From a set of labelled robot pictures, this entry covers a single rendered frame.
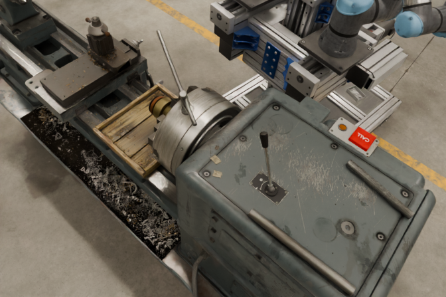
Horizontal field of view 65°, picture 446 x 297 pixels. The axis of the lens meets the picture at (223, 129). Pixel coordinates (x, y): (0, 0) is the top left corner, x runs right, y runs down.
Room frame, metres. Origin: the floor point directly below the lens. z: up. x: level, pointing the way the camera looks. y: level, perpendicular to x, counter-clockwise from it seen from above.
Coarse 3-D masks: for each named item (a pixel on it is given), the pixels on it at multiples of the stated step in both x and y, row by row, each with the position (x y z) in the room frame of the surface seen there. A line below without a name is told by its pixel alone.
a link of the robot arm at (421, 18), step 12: (408, 0) 0.94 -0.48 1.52; (420, 0) 0.93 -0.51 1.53; (408, 12) 0.92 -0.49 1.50; (420, 12) 0.91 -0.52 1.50; (432, 12) 0.93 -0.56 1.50; (396, 24) 0.92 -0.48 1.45; (408, 24) 0.89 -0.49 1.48; (420, 24) 0.88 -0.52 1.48; (432, 24) 0.90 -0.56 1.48; (408, 36) 0.87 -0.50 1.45
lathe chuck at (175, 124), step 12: (192, 96) 0.73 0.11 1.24; (204, 96) 0.74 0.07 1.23; (216, 96) 0.76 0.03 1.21; (180, 108) 0.68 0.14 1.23; (204, 108) 0.68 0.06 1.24; (168, 120) 0.64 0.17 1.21; (180, 120) 0.64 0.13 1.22; (156, 132) 0.62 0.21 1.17; (168, 132) 0.61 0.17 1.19; (180, 132) 0.61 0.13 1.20; (156, 144) 0.60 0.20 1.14; (168, 144) 0.59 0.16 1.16; (168, 156) 0.57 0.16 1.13; (168, 168) 0.56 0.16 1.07
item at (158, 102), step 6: (156, 96) 0.82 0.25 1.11; (162, 96) 0.83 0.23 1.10; (156, 102) 0.79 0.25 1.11; (162, 102) 0.79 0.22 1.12; (168, 102) 0.79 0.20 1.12; (150, 108) 0.78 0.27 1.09; (156, 108) 0.77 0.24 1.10; (162, 108) 0.76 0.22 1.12; (168, 108) 0.77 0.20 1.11; (156, 114) 0.76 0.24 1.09
